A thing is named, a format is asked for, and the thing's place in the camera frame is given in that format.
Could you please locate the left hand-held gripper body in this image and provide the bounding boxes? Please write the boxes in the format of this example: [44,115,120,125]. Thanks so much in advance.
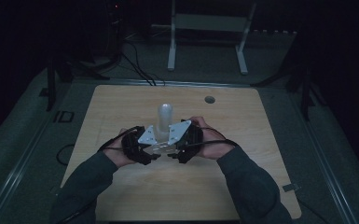
[120,124,159,166]

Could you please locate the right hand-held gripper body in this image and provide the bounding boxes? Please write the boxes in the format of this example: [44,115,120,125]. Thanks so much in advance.
[167,119,205,164]

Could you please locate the clear plastic piece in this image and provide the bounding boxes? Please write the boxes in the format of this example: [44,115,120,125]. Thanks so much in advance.
[144,141,178,156]

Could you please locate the translucent white bottle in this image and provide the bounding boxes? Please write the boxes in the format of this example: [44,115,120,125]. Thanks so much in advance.
[155,103,174,145]

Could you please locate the person's left hand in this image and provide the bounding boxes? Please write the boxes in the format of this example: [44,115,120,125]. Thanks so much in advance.
[103,127,138,169]

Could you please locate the person's right hand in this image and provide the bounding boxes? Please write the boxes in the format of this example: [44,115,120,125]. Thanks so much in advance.
[188,116,236,161]

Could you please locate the black metal stand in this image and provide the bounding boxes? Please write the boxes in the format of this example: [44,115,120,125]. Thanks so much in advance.
[45,55,110,112]
[251,61,317,123]

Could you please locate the white metal stand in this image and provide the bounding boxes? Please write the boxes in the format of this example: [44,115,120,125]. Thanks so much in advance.
[166,0,258,76]

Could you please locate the dark equipment rack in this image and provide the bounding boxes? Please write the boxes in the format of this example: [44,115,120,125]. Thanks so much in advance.
[104,0,127,64]

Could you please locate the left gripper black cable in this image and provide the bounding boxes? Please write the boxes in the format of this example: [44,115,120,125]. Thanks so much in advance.
[59,125,145,224]

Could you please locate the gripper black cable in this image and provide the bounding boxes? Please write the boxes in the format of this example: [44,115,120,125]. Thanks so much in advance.
[59,125,145,224]
[180,125,241,149]

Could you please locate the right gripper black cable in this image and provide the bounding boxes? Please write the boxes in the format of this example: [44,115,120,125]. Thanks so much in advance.
[180,125,241,149]

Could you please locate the black looped floor cable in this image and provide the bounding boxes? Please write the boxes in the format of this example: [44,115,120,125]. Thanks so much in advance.
[55,143,76,167]

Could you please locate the black floor cables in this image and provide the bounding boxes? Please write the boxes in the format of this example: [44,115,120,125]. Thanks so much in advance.
[120,40,166,87]

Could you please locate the black rectangular floor frame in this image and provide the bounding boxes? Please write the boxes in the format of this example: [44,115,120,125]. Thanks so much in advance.
[52,110,76,124]

